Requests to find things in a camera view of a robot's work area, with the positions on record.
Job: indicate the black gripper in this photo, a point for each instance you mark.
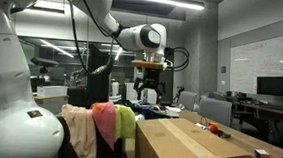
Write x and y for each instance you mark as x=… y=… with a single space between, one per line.
x=152 y=75

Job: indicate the yellow-green cloth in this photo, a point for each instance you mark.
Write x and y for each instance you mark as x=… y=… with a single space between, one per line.
x=125 y=123

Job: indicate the pink cloth with orange print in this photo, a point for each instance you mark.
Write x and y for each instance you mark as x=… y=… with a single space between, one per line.
x=105 y=123

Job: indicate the beige cloth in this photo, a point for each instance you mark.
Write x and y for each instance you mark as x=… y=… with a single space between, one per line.
x=81 y=131

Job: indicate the large cardboard box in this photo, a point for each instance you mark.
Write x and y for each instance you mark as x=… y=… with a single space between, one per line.
x=176 y=148

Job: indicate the white storage box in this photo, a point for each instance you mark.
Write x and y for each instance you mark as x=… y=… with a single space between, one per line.
x=52 y=91

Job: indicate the white cabinet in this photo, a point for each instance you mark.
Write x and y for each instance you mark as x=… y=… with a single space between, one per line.
x=152 y=96
x=131 y=91

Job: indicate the dark door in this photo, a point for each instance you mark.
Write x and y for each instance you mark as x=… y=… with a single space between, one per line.
x=168 y=81

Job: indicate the black cloth heap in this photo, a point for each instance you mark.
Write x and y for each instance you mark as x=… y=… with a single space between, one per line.
x=145 y=112

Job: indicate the white papers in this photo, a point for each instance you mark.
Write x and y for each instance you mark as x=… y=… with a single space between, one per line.
x=172 y=110

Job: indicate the black upright panel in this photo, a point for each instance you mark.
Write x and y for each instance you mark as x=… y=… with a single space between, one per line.
x=97 y=82

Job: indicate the small orange ball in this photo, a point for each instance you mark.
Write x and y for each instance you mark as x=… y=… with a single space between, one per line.
x=213 y=128

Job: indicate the small dark green object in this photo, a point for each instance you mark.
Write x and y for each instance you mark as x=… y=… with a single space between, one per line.
x=224 y=135

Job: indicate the small wooden side desk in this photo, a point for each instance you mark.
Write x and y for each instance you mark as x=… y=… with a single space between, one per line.
x=50 y=98

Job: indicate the long wooden desk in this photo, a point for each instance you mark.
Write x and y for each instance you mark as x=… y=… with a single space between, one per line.
x=273 y=111

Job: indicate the black computer monitor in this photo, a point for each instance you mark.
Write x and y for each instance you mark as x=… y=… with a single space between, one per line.
x=278 y=86

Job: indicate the Rubik's cube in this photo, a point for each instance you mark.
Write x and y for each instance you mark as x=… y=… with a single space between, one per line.
x=262 y=156

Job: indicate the orange-yellow wrist camera mount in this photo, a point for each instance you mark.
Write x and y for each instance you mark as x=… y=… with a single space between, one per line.
x=147 y=64

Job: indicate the white wall plate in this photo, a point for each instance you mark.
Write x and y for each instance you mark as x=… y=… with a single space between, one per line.
x=223 y=82

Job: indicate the dark wall plate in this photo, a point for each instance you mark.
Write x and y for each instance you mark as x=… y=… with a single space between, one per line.
x=223 y=69

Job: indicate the black camera on stand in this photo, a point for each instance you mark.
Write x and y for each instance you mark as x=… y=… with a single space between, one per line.
x=44 y=62

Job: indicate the wall whiteboard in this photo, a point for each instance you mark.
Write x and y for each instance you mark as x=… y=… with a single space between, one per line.
x=266 y=64

